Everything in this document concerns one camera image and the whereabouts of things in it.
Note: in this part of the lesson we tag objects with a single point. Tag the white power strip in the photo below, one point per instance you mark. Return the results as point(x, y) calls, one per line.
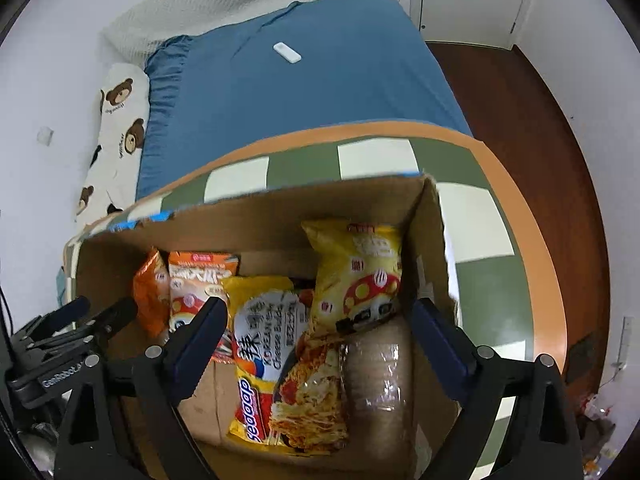
point(625, 345)

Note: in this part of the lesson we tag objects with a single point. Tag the white door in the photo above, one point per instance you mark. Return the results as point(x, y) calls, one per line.
point(475, 0)

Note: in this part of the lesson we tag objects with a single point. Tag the yellow instant noodle packet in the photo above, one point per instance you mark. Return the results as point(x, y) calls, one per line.
point(270, 340)

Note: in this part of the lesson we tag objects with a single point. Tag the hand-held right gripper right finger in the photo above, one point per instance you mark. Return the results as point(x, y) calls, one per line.
point(441, 350)

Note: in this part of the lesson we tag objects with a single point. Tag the white knit blanket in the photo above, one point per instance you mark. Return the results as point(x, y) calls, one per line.
point(225, 0)

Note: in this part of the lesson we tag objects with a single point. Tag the yellow mushroom print snack bag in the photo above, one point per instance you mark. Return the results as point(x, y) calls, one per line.
point(350, 270)

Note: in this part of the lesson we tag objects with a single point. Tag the clear plastic litter pile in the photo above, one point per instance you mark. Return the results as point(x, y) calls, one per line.
point(595, 425)

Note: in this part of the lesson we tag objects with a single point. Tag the white remote control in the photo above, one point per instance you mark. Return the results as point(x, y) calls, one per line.
point(287, 53)

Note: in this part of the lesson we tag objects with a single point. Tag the bear print pillow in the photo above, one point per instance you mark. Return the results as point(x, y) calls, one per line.
point(122, 125)

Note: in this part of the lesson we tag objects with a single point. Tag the small orange snack bag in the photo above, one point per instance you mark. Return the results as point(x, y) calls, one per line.
point(151, 290)

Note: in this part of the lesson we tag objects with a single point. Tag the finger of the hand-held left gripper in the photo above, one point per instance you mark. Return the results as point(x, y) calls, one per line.
point(67, 310)
point(116, 314)

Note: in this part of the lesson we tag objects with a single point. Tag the orange mushroom print snack bag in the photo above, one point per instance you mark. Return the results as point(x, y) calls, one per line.
point(195, 280)

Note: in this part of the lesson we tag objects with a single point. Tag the brown cardboard box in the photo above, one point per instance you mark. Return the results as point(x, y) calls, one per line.
point(350, 210)

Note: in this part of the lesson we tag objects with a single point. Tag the clear plastic wrapped brown packet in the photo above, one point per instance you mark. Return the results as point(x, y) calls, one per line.
point(380, 360)

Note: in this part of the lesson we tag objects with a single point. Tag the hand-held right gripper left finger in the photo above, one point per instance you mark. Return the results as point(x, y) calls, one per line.
point(199, 347)

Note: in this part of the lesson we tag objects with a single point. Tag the bed with blue sheet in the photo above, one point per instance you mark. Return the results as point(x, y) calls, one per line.
point(325, 85)

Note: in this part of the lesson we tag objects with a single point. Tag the white wall socket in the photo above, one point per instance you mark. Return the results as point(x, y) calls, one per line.
point(45, 136)

